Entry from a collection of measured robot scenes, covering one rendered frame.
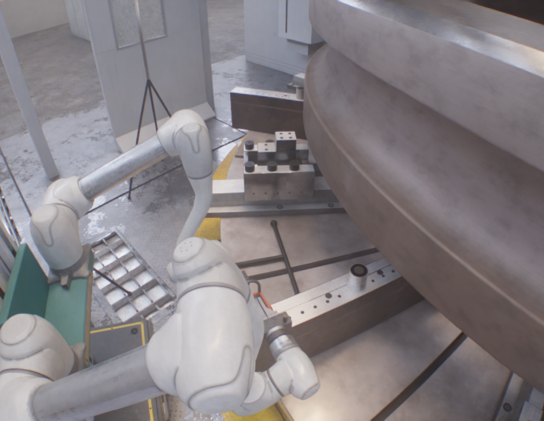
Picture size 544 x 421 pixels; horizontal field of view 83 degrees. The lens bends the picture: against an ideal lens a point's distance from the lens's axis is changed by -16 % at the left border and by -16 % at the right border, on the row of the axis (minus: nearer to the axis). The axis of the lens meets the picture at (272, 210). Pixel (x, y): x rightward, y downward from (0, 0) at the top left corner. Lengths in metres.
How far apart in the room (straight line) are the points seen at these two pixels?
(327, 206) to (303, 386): 1.59
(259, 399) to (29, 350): 0.65
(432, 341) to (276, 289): 0.89
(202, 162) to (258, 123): 2.19
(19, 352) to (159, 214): 2.23
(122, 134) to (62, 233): 2.85
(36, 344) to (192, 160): 0.74
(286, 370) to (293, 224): 1.43
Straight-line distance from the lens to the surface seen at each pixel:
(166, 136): 1.38
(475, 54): 1.03
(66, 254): 1.42
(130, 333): 1.99
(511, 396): 2.00
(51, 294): 1.49
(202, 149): 1.24
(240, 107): 3.42
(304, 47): 5.22
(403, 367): 1.89
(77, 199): 1.50
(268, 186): 2.28
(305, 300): 1.54
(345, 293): 1.59
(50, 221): 1.36
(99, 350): 2.00
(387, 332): 1.97
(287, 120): 3.30
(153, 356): 0.64
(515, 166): 1.18
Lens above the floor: 1.94
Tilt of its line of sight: 40 degrees down
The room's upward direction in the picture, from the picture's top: straight up
